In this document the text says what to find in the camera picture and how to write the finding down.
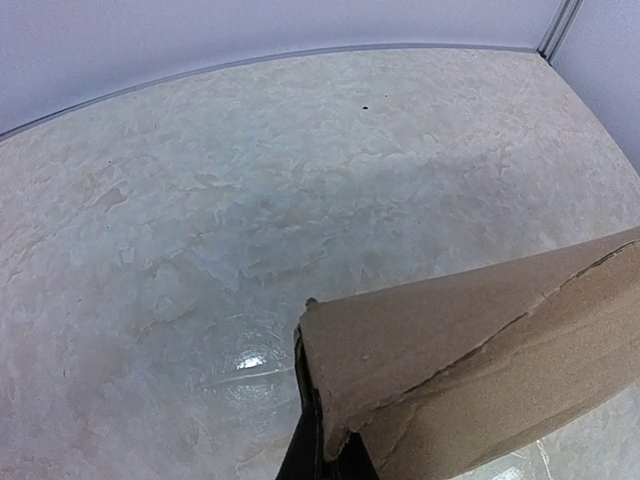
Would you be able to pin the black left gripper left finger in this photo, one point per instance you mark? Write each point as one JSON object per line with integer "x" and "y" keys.
{"x": 304, "y": 456}

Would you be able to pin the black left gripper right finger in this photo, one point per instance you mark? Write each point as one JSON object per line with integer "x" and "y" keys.
{"x": 353, "y": 462}

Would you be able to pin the brown cardboard box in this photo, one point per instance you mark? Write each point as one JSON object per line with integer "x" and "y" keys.
{"x": 444, "y": 375}

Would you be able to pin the right aluminium frame post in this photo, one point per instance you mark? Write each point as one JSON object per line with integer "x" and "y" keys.
{"x": 558, "y": 29}

